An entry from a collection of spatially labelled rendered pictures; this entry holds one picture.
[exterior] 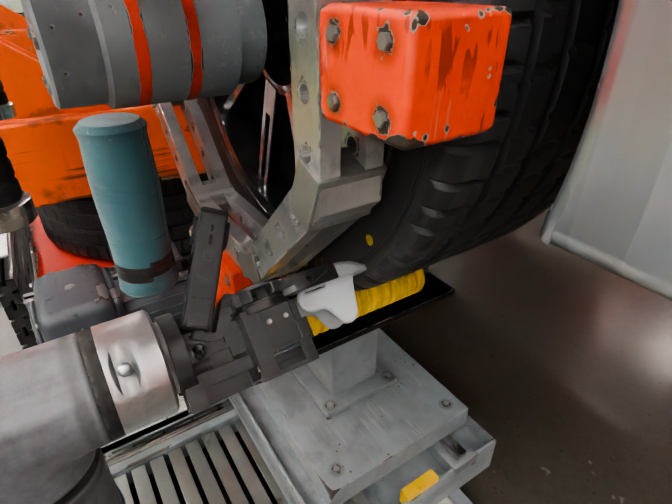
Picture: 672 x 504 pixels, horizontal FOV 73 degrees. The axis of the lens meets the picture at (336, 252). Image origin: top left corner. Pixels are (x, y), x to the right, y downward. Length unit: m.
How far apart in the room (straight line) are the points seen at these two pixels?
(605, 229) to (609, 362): 1.18
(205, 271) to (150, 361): 0.09
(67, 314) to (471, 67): 0.79
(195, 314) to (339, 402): 0.52
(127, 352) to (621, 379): 1.27
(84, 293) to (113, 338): 0.57
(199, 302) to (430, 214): 0.21
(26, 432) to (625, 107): 0.41
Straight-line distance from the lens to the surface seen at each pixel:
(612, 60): 0.30
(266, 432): 0.96
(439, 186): 0.37
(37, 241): 1.52
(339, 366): 0.84
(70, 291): 0.97
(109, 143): 0.65
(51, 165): 1.02
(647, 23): 0.29
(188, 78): 0.51
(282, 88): 0.61
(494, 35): 0.29
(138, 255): 0.71
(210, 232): 0.42
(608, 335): 1.58
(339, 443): 0.84
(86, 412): 0.38
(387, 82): 0.26
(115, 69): 0.49
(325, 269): 0.43
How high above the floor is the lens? 0.90
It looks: 31 degrees down
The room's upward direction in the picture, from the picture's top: straight up
